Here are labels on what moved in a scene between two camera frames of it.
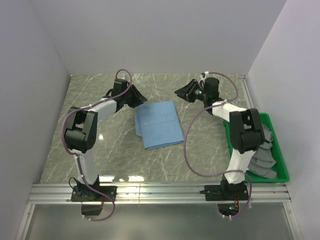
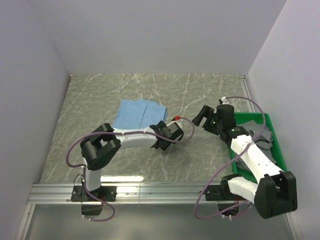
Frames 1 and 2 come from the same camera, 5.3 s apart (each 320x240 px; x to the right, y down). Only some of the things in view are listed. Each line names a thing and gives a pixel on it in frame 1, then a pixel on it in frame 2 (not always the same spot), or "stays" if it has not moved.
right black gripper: (185, 91) -> (207, 111)
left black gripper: (139, 98) -> (162, 125)
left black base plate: (84, 193) stays
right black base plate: (226, 192) stays
